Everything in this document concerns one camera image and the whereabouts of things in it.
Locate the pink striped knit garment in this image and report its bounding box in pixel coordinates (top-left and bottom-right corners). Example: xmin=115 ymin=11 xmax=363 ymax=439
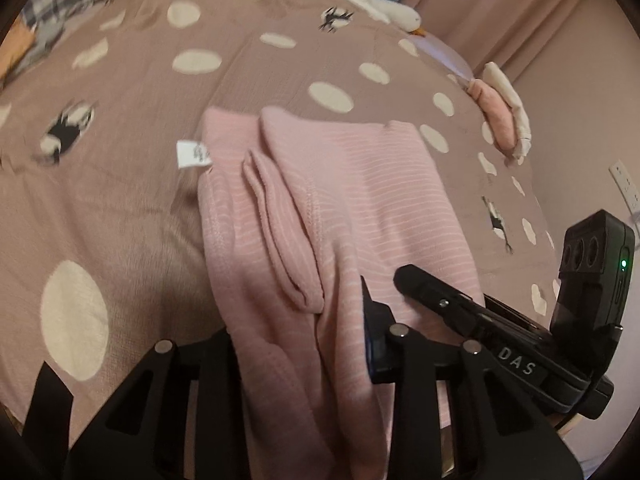
xmin=198 ymin=107 xmax=482 ymax=479

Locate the pink curtain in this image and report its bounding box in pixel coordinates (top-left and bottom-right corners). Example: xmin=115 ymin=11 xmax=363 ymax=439
xmin=399 ymin=0 xmax=601 ymax=82

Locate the folded salmon pink garment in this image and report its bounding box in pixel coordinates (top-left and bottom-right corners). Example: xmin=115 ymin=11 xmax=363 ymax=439
xmin=466 ymin=79 xmax=518 ymax=155

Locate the black camera box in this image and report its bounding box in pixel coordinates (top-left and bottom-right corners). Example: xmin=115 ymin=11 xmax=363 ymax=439
xmin=550 ymin=209 xmax=636 ymax=334

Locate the folded cream white garment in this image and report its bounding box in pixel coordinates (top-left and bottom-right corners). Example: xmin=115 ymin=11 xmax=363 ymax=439
xmin=483 ymin=62 xmax=533 ymax=165

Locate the mauve polka dot bedspread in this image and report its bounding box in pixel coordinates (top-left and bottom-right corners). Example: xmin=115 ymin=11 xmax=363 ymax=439
xmin=1 ymin=0 xmax=560 ymax=437

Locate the white wall power strip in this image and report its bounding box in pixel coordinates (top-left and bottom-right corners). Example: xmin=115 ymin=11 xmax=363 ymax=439
xmin=608 ymin=160 xmax=640 ymax=226

